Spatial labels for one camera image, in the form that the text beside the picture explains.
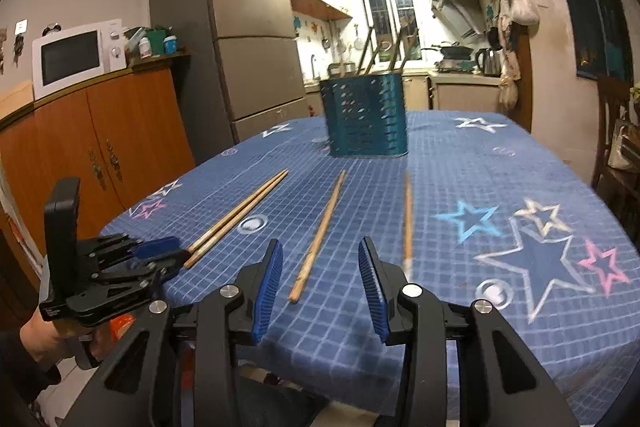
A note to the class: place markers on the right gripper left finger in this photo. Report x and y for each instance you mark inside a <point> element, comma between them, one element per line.
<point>139,383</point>

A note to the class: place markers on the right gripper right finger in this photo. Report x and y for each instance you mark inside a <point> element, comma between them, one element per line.
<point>501,381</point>

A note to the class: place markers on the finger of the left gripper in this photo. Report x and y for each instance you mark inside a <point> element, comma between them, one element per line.
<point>154,248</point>
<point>166,266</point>

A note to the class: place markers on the wooden chopstick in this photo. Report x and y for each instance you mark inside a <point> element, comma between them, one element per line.
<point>381,46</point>
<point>408,228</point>
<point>314,248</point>
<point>411,42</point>
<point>208,245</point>
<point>211,231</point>
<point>364,49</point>
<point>393,59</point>

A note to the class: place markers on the kitchen window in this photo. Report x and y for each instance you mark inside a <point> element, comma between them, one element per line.
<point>387,17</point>

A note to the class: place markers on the person left hand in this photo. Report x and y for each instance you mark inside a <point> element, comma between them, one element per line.
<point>46,342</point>

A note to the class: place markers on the orange wooden cabinet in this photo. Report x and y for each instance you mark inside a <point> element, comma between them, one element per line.
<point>120,134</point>

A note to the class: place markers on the blue star tablecloth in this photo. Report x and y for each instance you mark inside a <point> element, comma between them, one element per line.
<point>495,215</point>

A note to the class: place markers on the white medicine bottle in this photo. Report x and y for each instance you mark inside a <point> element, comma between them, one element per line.
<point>145,48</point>

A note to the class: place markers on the teal perforated utensil holder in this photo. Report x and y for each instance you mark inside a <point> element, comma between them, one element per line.
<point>365,115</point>

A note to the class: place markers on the white microwave oven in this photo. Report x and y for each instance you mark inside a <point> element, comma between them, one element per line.
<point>63,58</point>

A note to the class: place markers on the green container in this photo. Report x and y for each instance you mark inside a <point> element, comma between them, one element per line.
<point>156,38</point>

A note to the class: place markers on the wooden chair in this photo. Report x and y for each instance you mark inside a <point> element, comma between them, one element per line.
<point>617,186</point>

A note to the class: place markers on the electric kettle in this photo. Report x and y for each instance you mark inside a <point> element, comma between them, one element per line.
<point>487,61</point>

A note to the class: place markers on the black wok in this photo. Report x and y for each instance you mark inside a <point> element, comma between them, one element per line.
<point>456,53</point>

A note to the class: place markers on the grey refrigerator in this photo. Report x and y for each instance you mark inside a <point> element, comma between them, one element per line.
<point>243,76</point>

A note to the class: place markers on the range hood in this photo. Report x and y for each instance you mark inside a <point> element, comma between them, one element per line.
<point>462,17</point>

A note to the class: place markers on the white plastic bag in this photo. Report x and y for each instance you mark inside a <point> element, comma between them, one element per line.
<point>524,12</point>

